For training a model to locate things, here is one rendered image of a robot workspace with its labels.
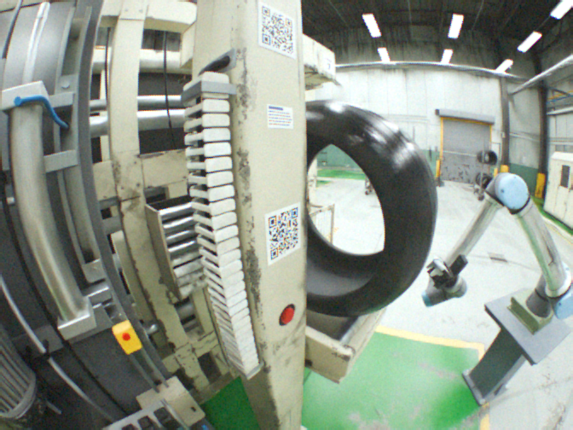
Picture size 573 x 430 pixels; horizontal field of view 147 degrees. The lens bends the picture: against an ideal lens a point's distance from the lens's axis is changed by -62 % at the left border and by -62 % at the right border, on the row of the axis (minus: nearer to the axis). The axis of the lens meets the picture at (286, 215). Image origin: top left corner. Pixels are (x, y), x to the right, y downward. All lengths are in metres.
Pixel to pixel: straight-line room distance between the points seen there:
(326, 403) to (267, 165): 1.37
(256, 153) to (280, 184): 0.06
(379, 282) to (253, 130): 0.35
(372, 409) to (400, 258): 1.19
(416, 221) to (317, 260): 0.50
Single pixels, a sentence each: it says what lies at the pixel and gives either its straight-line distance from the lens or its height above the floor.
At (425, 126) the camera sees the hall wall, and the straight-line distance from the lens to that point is 11.86.
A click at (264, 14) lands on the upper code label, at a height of 1.53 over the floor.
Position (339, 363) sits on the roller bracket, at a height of 0.91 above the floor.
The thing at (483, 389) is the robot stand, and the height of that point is 0.07.
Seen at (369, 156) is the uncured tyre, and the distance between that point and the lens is 0.39.
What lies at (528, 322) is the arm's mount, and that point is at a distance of 1.43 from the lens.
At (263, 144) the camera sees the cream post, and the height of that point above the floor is 1.34.
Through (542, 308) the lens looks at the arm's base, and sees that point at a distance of 1.42.
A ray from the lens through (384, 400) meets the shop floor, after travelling 1.54.
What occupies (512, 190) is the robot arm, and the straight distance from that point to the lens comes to 0.92.
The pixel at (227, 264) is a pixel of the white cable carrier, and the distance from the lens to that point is 0.28.
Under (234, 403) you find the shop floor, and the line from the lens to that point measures 1.50.
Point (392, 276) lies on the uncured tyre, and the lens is 0.44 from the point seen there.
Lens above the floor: 1.34
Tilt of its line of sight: 18 degrees down
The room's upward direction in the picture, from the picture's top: 2 degrees counter-clockwise
